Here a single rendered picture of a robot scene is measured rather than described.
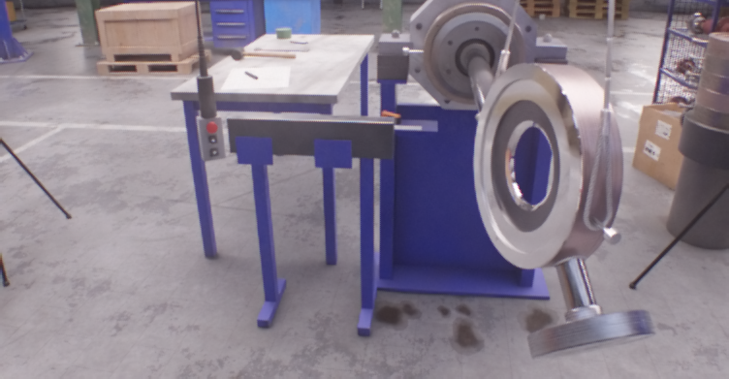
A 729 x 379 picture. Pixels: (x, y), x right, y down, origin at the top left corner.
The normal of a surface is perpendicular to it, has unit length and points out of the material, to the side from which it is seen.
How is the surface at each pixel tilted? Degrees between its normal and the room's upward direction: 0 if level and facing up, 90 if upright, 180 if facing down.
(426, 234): 90
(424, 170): 90
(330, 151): 90
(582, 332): 51
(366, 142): 90
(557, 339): 64
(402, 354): 0
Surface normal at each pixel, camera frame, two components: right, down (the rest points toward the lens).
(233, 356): 0.00, -0.91
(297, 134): -0.12, 0.40
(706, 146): -0.81, 0.24
